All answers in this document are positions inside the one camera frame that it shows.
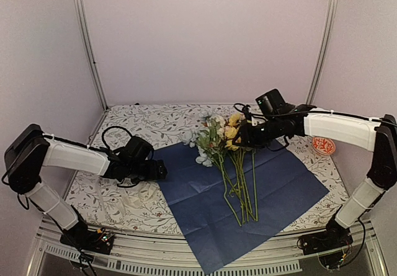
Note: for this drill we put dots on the blue wrapping paper sheet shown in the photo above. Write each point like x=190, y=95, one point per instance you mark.
x=286, y=189

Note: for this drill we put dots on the front aluminium rail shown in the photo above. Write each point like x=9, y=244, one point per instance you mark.
x=142, y=253

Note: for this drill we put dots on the white pink flower stem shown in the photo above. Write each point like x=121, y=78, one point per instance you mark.
x=254, y=215

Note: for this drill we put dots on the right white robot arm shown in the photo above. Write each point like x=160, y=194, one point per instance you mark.
x=377, y=135

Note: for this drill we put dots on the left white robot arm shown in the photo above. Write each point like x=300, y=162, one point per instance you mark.
x=33, y=149

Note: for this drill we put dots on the floral patterned table mat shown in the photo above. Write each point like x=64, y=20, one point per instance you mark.
x=163, y=125

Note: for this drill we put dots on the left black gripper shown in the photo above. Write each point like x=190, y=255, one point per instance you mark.
x=153, y=174

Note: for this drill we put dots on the orange patterned bowl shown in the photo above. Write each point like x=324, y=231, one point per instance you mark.
x=323, y=146

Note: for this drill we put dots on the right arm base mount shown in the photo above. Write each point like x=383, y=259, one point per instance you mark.
x=331, y=247

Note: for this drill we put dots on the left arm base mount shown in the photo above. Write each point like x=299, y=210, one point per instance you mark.
x=99, y=241

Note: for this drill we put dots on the cream printed ribbon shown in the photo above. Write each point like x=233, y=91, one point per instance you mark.
x=134, y=197

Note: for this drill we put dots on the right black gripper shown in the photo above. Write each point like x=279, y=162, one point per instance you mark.
x=249, y=139

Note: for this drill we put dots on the left aluminium frame post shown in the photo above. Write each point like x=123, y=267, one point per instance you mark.
x=83, y=26

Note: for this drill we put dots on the blue hydrangea stem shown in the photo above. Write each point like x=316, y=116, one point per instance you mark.
x=198, y=139

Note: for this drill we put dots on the yellow flower stem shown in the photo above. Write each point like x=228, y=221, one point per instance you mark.
x=237, y=154

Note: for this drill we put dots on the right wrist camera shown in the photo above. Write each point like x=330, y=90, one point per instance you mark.
x=249, y=119

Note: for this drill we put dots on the right aluminium frame post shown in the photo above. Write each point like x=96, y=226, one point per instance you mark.
x=323, y=49

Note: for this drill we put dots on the aluminium frame post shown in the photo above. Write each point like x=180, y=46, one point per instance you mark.
x=83, y=26
x=323, y=49

